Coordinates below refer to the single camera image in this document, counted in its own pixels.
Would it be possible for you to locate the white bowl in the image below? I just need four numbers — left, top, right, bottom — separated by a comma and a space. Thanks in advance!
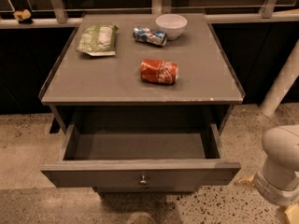
156, 14, 188, 40

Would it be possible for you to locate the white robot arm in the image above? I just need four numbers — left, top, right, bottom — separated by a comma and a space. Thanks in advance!
235, 125, 299, 224

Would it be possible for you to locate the small yellow toy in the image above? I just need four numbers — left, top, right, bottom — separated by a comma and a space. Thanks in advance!
13, 9, 33, 24

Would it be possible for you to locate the metal window railing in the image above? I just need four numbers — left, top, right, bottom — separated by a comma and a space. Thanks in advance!
0, 0, 299, 27

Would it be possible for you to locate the white diagonal post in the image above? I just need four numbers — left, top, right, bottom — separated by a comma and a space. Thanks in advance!
260, 41, 299, 117

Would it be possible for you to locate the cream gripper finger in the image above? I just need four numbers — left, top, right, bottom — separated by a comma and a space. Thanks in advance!
235, 175, 254, 186

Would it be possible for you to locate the grey wooden cabinet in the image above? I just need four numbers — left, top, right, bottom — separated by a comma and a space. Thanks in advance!
37, 12, 246, 194

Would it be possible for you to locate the green snack bag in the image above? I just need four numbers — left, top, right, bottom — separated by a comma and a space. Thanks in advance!
77, 24, 118, 57

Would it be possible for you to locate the crushed blue soda can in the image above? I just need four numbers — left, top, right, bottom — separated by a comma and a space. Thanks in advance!
133, 26, 167, 47

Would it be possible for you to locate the crushed red cola can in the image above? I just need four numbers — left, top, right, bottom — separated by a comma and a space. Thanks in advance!
140, 59, 178, 85

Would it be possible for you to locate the metal drawer knob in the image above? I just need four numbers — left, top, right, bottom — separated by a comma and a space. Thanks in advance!
139, 175, 148, 186

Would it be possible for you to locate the grey top drawer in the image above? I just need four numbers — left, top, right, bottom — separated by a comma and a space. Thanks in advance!
41, 124, 240, 192

